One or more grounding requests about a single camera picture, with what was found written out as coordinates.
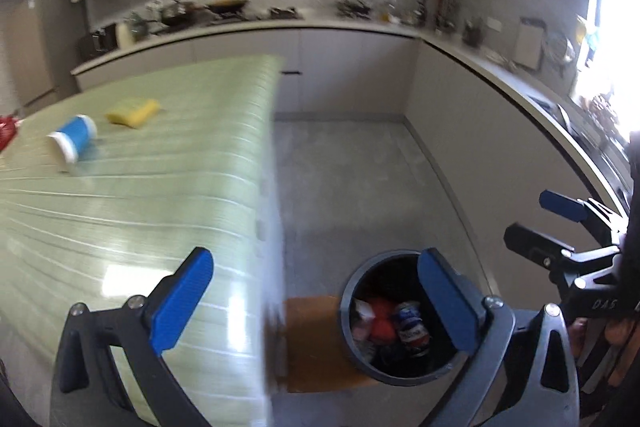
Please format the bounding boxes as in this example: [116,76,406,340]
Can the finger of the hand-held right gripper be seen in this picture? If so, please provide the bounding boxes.
[539,189,608,228]
[503,223,577,270]

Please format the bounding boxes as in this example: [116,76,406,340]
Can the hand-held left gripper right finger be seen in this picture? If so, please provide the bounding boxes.
[416,248,581,427]

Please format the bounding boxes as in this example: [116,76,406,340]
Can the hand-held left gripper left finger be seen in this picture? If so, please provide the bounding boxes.
[52,247,216,427]

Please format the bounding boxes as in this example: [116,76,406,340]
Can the blue drink can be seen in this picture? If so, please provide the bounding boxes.
[395,301,432,358]

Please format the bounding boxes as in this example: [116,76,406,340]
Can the red plastic bag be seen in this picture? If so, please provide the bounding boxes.
[370,298,399,342]

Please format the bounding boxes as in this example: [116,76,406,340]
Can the dark round trash bin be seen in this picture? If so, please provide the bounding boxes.
[340,248,482,387]

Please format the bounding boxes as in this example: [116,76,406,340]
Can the person's right hand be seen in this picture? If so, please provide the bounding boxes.
[567,317,640,389]

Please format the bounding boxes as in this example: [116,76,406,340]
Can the green checked tablecloth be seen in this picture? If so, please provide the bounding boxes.
[0,54,287,414]

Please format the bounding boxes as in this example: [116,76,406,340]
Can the brown floor mat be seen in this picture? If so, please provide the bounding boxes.
[282,296,381,394]

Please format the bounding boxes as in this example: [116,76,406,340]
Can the round metal strainer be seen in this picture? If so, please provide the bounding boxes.
[547,32,576,63]

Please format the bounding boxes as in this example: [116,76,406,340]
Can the grey cutting board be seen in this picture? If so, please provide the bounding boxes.
[515,18,546,70]

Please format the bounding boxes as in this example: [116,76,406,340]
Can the bright window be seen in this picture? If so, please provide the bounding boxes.
[570,0,640,108]

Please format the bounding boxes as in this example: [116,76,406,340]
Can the black utensil holder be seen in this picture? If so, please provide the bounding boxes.
[462,19,484,46]

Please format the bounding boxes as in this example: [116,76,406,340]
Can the yellow sponge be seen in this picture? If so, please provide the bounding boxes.
[105,98,162,129]

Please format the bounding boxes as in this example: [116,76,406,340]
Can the blue paper cup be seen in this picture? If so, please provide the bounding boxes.
[46,114,98,164]

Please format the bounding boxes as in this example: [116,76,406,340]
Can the countertop storage rack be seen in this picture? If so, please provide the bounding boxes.
[432,0,459,30]

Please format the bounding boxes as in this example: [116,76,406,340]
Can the red patterned object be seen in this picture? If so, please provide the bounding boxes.
[0,116,21,152]

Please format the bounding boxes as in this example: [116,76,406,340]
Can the grey lower cabinets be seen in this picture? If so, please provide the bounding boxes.
[70,24,632,268]

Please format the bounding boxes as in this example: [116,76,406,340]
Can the black microwave oven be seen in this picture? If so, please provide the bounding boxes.
[77,27,119,60]

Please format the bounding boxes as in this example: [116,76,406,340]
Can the green kettle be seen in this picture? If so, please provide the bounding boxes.
[127,14,149,40]

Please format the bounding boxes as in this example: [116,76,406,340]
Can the pot with glass lid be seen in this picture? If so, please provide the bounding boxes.
[160,2,194,27]

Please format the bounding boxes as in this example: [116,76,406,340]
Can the beige refrigerator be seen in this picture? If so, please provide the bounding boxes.
[0,0,76,112]

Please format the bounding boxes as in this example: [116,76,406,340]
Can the black gas stove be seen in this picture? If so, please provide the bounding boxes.
[210,7,305,24]

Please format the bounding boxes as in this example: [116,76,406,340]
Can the black wok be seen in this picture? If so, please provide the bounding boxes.
[206,0,250,16]

